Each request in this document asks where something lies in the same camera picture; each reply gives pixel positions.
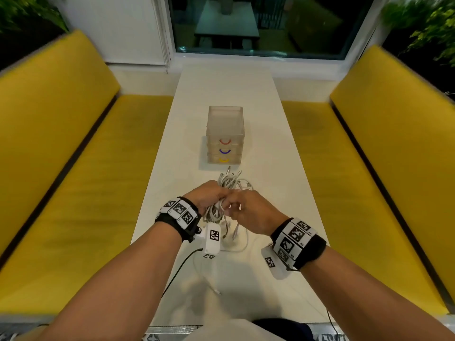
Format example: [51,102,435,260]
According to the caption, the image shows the green leafy plant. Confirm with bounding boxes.
[0,0,70,34]
[380,0,455,68]

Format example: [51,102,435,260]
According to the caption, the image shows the black wristband with marker tags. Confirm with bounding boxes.
[270,217,328,271]
[155,197,202,243]

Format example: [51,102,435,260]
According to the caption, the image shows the yellow bench seat cushion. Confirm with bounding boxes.
[0,95,174,315]
[281,101,450,316]

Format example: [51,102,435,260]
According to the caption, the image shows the person's right hand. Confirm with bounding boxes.
[220,189,289,237]

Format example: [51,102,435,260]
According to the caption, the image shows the person's white shirt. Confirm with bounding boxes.
[184,318,285,341]

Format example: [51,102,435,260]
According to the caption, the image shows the dark glass window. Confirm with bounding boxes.
[167,0,377,61]

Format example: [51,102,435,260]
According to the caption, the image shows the yellow bench backrest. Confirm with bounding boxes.
[0,30,121,258]

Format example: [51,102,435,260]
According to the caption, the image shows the thin black camera cable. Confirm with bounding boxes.
[326,308,338,341]
[162,247,204,298]

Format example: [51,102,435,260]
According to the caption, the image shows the right yellow bench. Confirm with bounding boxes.
[329,45,455,299]

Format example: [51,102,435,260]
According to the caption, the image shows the person's left forearm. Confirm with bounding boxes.
[39,222,184,341]

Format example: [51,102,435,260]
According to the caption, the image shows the person's black trousers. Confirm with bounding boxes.
[252,317,313,341]

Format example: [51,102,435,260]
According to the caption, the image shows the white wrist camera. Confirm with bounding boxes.
[202,223,223,259]
[261,243,289,280]

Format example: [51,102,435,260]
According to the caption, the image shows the clear plastic drawer organizer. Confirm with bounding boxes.
[206,105,246,164]

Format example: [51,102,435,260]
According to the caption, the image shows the person's right forearm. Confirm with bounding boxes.
[300,246,455,341]

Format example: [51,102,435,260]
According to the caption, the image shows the person's left hand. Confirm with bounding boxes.
[182,180,235,217]

